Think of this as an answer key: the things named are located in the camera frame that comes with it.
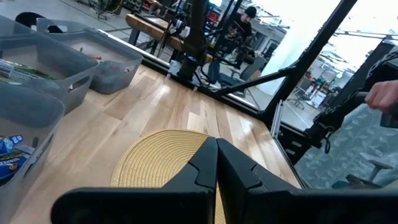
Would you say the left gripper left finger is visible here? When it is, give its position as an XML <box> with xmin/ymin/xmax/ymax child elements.
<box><xmin>51</xmin><ymin>136</ymin><xmax>218</xmax><ymax>224</ymax></box>

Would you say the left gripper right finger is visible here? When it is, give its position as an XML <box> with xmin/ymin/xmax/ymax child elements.
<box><xmin>217</xmin><ymin>139</ymin><xmax>398</xmax><ymax>224</ymax></box>

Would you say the round woven straw placemat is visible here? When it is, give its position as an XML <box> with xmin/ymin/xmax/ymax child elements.
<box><xmin>110</xmin><ymin>129</ymin><xmax>226</xmax><ymax>224</ymax></box>

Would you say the blue Chewy granola bar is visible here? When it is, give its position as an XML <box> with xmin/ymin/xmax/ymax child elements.
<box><xmin>0</xmin><ymin>148</ymin><xmax>32</xmax><ymax>187</ymax></box>
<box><xmin>0</xmin><ymin>134</ymin><xmax>24</xmax><ymax>156</ymax></box>

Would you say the green orange Chewy granola bar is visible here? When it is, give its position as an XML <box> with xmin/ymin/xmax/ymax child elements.
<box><xmin>18</xmin><ymin>65</ymin><xmax>57</xmax><ymax>82</ymax></box>
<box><xmin>0</xmin><ymin>58</ymin><xmax>40</xmax><ymax>82</ymax></box>

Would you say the office chair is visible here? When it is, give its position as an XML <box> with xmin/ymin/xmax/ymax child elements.
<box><xmin>331</xmin><ymin>151</ymin><xmax>394</xmax><ymax>190</ymax></box>

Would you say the grey translucent plastic bin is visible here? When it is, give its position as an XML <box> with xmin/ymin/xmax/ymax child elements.
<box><xmin>0</xmin><ymin>81</ymin><xmax>66</xmax><ymax>224</ymax></box>
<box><xmin>0</xmin><ymin>15</ymin><xmax>100</xmax><ymax>114</ymax></box>
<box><xmin>35</xmin><ymin>17</ymin><xmax>144</xmax><ymax>95</ymax></box>

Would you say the person's hand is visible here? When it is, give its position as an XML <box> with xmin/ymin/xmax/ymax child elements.
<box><xmin>364</xmin><ymin>80</ymin><xmax>398</xmax><ymax>114</ymax></box>

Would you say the wooden workbench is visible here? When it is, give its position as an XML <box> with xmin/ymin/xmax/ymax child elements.
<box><xmin>125</xmin><ymin>14</ymin><xmax>215</xmax><ymax>63</ymax></box>

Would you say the silver frame bracket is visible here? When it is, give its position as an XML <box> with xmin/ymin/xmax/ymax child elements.
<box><xmin>269</xmin><ymin>99</ymin><xmax>284</xmax><ymax>140</ymax></box>

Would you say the black aluminium table frame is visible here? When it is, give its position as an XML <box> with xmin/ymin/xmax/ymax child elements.
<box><xmin>96</xmin><ymin>0</ymin><xmax>360</xmax><ymax>166</ymax></box>

